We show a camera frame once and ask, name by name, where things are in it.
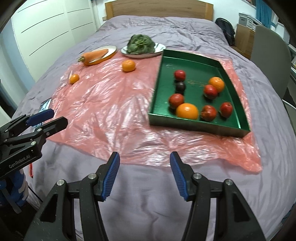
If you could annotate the carrot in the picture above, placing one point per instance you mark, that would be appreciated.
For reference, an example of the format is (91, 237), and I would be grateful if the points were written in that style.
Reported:
(94, 56)

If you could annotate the wooden nightstand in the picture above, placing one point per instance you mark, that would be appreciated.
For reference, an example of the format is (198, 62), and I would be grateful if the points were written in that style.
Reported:
(244, 39)

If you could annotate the white wardrobe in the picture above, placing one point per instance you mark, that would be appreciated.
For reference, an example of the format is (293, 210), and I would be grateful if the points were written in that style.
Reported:
(46, 30)

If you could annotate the white printer on cabinet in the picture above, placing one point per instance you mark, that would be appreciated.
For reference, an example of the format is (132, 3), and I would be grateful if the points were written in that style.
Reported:
(245, 20)

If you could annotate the large orange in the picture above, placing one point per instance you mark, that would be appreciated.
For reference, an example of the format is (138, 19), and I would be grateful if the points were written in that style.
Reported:
(187, 111)

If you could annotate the blue curtain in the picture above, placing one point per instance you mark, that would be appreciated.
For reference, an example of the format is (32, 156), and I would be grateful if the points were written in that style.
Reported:
(263, 11)

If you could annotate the wooden headboard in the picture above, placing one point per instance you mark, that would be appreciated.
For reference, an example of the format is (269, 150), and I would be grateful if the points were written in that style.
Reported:
(161, 9)

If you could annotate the small orange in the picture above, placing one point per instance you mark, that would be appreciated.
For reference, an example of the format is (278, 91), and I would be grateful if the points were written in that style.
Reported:
(74, 78)

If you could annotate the grey chair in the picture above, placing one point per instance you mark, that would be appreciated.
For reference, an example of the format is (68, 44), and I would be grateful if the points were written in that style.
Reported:
(268, 51)

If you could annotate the red apple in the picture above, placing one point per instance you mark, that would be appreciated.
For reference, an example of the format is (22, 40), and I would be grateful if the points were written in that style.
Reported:
(210, 90)
(176, 99)
(208, 113)
(226, 109)
(180, 74)

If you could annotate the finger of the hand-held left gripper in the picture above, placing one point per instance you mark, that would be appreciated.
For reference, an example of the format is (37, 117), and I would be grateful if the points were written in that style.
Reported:
(41, 115)
(55, 125)

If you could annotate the orange rimmed plate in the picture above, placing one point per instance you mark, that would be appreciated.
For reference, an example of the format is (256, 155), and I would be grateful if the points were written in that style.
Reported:
(112, 49)

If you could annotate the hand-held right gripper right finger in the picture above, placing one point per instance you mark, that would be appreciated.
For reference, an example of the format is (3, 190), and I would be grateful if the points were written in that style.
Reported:
(180, 176)

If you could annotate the dark plum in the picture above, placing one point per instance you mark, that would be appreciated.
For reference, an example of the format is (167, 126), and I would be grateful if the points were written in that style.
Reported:
(180, 87)

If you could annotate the green leafy vegetable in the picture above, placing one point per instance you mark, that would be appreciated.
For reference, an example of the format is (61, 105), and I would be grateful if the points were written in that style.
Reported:
(141, 44)

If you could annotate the white patterned plate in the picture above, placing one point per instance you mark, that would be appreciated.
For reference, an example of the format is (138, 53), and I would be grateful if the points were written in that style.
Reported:
(159, 47)

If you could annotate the smartphone in red case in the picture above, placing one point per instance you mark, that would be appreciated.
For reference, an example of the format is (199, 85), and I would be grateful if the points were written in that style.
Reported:
(45, 105)

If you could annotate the black backpack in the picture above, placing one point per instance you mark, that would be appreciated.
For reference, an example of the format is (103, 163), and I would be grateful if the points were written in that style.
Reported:
(225, 30)

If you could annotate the green tray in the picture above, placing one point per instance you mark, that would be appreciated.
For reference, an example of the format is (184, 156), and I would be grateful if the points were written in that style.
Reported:
(196, 71)

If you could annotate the pink plastic sheet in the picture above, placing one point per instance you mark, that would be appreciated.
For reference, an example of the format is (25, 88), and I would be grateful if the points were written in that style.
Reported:
(104, 104)

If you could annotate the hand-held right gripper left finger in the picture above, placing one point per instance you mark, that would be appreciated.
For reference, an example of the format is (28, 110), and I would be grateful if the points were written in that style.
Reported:
(111, 176)

